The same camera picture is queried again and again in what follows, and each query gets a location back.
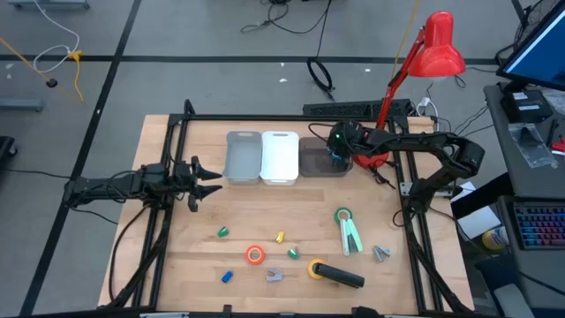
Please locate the black stapler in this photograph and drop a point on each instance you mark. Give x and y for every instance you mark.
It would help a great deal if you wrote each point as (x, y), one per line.
(340, 276)

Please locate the grey metal floor base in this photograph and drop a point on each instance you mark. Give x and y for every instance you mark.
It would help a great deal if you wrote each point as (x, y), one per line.
(22, 104)
(48, 4)

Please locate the black floor fan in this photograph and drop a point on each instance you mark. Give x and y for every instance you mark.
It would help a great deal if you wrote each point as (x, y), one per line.
(529, 26)

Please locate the silver metal bracket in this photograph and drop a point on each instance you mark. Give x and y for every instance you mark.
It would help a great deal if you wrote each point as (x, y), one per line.
(406, 189)

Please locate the mint green stapler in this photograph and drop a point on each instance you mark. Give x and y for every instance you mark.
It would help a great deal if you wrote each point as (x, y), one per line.
(353, 238)

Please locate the black box with labels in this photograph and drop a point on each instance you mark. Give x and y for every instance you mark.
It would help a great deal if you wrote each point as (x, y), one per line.
(525, 106)

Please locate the red desk lamp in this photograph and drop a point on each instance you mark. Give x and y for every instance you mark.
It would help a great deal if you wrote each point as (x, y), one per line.
(437, 48)

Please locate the white plug adapter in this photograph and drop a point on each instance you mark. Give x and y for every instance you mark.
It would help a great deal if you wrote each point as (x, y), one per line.
(424, 103)

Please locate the green mini stapler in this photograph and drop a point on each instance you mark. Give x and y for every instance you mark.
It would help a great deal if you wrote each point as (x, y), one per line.
(293, 254)
(223, 232)

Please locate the yellow round container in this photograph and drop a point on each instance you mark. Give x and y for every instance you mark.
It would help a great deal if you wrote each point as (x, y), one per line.
(494, 238)

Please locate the dark grey desk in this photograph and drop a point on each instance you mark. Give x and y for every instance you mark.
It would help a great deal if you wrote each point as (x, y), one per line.
(507, 176)
(538, 265)

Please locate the small black round object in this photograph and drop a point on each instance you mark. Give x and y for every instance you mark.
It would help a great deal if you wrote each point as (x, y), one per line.
(51, 82)

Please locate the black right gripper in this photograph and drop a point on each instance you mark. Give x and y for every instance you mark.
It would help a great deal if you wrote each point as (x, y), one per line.
(346, 137)

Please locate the black caster foot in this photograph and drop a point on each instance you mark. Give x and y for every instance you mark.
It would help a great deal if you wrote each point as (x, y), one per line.
(6, 148)

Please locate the translucent dark plastic bin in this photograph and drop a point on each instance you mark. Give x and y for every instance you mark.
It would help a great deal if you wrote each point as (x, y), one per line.
(313, 161)

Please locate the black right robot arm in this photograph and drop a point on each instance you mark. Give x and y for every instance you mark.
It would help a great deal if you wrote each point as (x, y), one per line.
(424, 141)

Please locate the computer monitor blue screen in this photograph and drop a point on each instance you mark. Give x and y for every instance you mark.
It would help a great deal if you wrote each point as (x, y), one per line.
(543, 57)

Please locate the clear plastic bag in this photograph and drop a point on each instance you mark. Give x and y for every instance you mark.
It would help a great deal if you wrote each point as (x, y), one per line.
(529, 141)

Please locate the white paper sheet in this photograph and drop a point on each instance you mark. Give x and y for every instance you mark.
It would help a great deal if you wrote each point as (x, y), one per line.
(479, 223)

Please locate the orange tape roll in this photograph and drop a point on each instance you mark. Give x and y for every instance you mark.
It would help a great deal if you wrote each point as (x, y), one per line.
(248, 255)

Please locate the grey plastic bin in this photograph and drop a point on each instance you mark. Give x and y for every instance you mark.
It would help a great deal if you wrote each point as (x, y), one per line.
(243, 156)

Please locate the blue mini stapler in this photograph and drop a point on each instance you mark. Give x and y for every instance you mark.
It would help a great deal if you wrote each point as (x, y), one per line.
(227, 277)

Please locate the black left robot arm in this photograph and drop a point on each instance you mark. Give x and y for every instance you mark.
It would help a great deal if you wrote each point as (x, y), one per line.
(110, 185)

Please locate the backlit black keyboard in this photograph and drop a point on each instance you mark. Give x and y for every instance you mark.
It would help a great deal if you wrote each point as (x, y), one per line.
(540, 225)

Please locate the white plastic bin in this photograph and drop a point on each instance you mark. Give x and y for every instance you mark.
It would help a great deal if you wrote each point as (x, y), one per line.
(280, 156)

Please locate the green tape roll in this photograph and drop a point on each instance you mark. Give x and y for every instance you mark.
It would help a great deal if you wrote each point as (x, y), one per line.
(337, 211)

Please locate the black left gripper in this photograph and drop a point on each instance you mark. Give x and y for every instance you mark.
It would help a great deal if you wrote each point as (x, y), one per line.
(182, 181)

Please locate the red hand tool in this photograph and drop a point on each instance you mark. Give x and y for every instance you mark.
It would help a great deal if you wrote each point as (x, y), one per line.
(559, 146)

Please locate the yellow tape roll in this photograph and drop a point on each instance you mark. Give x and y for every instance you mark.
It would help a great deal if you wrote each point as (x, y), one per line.
(310, 269)

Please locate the yellow mini stapler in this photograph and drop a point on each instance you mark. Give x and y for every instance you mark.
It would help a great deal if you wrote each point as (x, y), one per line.
(280, 237)

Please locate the grey padded seat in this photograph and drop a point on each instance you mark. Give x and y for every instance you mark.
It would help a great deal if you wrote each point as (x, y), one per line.
(512, 302)

